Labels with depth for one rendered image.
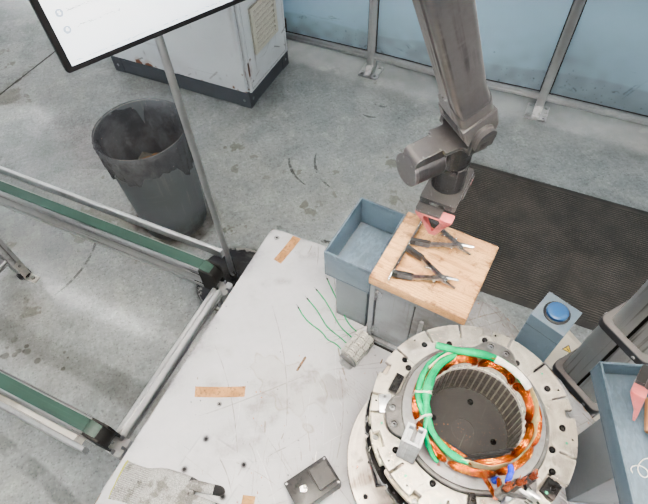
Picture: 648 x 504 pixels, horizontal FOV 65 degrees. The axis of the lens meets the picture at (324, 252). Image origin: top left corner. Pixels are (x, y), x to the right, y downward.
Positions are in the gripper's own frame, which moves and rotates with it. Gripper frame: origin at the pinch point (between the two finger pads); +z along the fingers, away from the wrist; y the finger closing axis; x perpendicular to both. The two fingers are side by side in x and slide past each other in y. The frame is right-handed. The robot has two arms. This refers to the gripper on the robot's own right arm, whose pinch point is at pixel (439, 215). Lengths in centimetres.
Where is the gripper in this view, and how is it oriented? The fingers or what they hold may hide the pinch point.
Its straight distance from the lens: 99.8
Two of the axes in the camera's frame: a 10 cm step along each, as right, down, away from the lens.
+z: 0.3, 5.8, 8.1
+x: 8.8, 3.6, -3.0
